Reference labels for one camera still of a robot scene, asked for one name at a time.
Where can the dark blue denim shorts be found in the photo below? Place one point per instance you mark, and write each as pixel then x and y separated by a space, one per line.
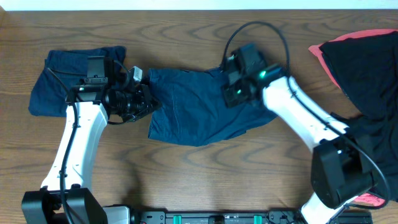
pixel 193 111

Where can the black garment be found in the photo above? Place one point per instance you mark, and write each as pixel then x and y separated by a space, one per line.
pixel 370 81

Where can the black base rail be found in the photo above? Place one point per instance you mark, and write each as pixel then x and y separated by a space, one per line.
pixel 214 217

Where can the dark blue garment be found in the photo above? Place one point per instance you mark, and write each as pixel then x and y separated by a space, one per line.
pixel 62 70

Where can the coral red garment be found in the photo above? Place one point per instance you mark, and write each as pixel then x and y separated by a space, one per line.
pixel 323 59

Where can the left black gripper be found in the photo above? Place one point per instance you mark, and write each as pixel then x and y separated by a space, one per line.
pixel 147 101

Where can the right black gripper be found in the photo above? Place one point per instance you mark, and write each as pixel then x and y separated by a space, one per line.
pixel 230 102

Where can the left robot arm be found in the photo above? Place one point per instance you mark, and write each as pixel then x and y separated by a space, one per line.
pixel 65 194

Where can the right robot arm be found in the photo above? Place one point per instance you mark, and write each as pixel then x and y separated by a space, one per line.
pixel 341 171

